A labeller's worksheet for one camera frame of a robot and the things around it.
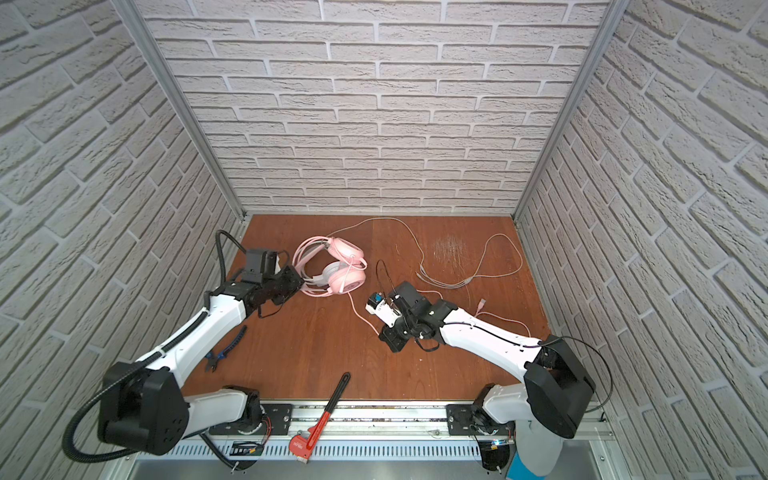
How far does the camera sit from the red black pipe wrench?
699mm

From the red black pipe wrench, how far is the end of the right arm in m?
0.23

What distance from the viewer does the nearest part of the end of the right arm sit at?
0.59m
